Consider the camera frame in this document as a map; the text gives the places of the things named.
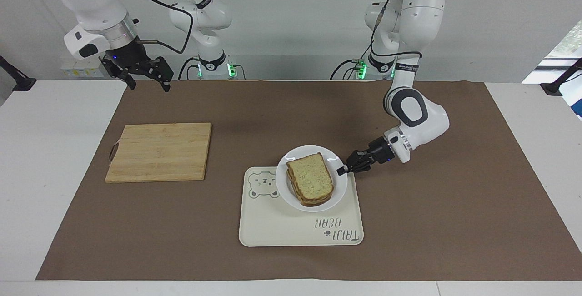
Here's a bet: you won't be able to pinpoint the wooden cutting board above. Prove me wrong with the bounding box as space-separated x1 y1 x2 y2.
105 122 213 184

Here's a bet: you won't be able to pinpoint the sandwich bottom layers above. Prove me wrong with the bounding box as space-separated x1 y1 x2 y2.
286 169 335 207

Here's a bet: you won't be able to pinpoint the stack of bread slices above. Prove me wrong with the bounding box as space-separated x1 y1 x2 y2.
286 152 335 199

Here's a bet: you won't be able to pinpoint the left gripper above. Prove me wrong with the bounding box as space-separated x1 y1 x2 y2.
366 136 396 165

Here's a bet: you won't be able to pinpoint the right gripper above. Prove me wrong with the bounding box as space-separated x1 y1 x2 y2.
99 37 175 93

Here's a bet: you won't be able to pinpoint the black stand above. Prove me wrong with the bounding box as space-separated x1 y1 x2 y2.
540 58 582 96
0 55 37 92

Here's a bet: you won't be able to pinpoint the cream tray with bear print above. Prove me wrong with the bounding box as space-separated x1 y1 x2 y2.
239 166 364 247

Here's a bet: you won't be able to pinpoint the white round plate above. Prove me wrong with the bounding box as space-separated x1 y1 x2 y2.
276 145 349 213

